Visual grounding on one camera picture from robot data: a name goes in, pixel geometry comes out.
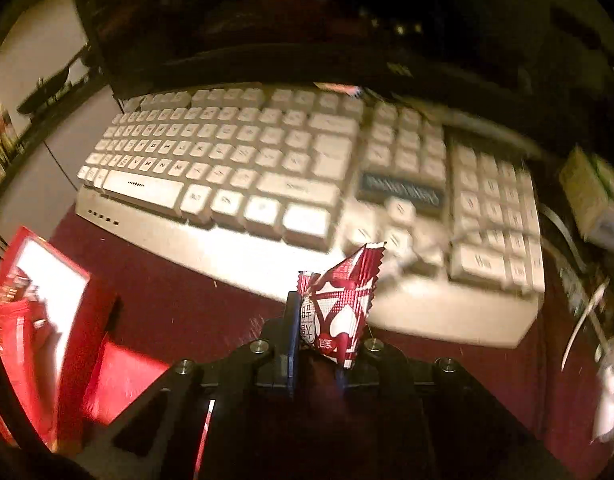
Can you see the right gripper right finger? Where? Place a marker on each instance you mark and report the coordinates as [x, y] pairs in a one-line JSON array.
[[433, 420]]

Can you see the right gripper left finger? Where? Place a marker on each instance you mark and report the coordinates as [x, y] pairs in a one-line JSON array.
[[163, 433]]

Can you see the red white patterned snack packet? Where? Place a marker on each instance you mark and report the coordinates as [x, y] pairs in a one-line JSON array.
[[334, 304]]

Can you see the large red tissue pack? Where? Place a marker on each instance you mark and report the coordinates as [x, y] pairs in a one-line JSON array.
[[24, 329]]

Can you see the red tray box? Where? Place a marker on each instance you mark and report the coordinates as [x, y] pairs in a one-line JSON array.
[[53, 320]]

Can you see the clear plastic bottle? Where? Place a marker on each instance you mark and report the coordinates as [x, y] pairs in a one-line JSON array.
[[603, 429]]

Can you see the white keyboard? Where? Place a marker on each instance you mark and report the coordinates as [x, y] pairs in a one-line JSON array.
[[253, 184]]

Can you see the small white cardboard box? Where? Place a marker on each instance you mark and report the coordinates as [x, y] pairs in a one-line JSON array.
[[588, 184]]

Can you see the black frying pan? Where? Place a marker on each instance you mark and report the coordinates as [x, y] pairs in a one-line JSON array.
[[47, 90]]

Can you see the black TCL monitor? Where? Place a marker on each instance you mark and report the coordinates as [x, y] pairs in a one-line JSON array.
[[148, 45]]

